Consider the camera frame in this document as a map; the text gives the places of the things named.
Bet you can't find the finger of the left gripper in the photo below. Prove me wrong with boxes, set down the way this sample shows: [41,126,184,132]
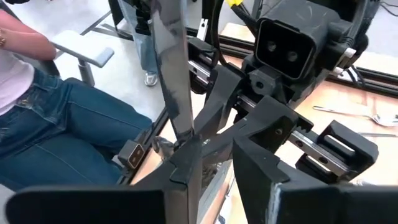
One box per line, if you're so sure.
[193,64,244,141]
[201,95,314,166]

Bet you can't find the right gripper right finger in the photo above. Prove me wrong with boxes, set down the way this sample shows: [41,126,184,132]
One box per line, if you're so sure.
[232,136,398,224]

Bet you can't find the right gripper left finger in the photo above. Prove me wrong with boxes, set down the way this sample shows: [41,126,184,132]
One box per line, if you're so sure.
[5,134,204,224]

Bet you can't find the small silver spoon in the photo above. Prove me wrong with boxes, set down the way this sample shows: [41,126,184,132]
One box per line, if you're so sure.
[312,105,398,128]

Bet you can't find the person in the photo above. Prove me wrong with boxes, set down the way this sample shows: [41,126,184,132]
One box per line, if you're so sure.
[0,7,153,192]
[117,0,160,87]

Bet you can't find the grey chair armrest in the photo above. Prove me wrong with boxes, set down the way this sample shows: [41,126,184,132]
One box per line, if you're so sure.
[49,29,116,88]

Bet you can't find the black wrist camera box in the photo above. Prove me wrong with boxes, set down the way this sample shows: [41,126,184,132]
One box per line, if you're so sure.
[254,0,343,81]

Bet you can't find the black cable yellow tag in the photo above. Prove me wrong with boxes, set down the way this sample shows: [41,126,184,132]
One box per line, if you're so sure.
[224,0,261,34]

